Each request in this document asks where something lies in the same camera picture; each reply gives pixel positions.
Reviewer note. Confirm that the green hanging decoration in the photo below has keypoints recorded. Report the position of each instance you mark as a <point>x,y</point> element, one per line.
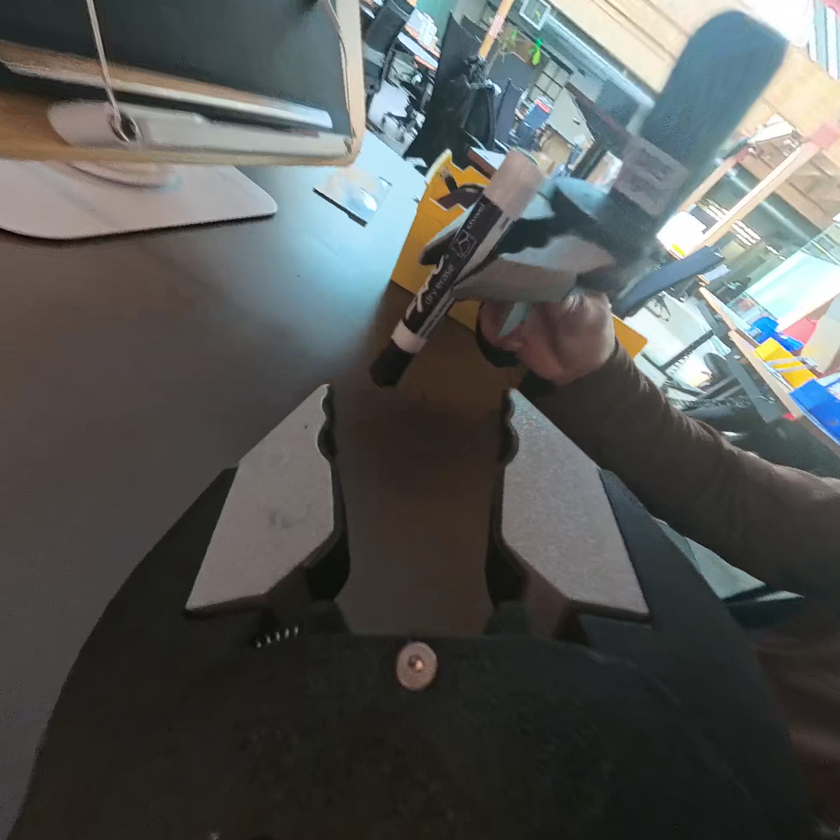
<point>537,51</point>

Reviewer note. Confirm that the yellow plastic bin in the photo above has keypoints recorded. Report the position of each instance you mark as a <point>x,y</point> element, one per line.
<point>420,220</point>

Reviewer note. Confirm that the large blue parts bin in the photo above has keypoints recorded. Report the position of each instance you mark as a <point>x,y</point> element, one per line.
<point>820,407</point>

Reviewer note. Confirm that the black office chair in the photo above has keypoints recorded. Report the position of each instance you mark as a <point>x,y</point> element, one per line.
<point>446,85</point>

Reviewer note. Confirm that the black wood-framed board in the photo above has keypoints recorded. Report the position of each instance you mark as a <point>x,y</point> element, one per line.
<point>229,39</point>

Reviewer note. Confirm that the blue office chair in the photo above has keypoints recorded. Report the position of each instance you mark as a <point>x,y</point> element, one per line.
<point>676,272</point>

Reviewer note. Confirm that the small blue parts bin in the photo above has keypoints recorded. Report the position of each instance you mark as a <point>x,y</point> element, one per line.
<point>774,331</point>

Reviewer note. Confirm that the black jacket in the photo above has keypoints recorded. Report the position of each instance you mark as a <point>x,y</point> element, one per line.
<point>476,105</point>

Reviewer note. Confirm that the white metal stand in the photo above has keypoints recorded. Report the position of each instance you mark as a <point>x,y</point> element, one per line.
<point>131,197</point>

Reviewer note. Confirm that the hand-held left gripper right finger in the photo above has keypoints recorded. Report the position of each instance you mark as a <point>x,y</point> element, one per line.
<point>564,518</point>

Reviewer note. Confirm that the black dry erase marker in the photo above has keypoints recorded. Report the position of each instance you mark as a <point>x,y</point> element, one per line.
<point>459,256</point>

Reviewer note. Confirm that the person's right forearm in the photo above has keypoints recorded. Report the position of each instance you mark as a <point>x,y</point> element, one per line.
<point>689,472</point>

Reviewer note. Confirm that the grey mesh office chair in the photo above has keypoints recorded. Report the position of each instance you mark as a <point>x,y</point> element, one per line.
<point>722,571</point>

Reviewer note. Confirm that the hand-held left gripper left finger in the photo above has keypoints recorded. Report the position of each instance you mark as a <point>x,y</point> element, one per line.
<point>275,505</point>

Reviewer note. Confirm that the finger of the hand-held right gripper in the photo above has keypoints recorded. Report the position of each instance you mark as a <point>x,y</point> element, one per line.
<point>544,210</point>
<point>538,275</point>

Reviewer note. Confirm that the person's torso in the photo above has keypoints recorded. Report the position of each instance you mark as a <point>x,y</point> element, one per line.
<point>810,689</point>

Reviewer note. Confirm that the yellow parts bin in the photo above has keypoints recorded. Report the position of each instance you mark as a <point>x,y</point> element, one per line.
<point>784,361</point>

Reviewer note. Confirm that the person's right hand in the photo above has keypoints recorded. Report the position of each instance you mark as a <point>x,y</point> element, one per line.
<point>571,341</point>

